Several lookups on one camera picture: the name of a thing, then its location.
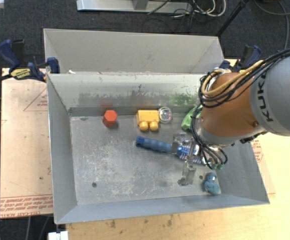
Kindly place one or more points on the blue toy animal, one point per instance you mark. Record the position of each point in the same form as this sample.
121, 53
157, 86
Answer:
212, 185

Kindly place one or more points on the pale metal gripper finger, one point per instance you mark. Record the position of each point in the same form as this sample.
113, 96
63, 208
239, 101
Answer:
188, 174
181, 138

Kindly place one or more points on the yellow toy block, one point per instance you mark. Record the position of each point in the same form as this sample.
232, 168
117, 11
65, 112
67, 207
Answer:
147, 117

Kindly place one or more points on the clear glass round thing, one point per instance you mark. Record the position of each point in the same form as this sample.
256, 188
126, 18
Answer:
165, 114

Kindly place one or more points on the grey metal bin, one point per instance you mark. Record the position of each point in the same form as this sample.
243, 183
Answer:
114, 164

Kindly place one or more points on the black cylinder on white bracket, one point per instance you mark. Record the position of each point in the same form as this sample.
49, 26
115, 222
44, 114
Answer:
247, 139

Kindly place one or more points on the brown cardboard board, red print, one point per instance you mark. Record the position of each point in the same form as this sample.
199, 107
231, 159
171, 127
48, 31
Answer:
24, 144

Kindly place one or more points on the green cloth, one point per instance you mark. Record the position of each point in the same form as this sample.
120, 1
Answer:
186, 122

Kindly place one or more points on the red hexagonal block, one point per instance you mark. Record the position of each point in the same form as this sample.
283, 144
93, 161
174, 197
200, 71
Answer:
109, 117

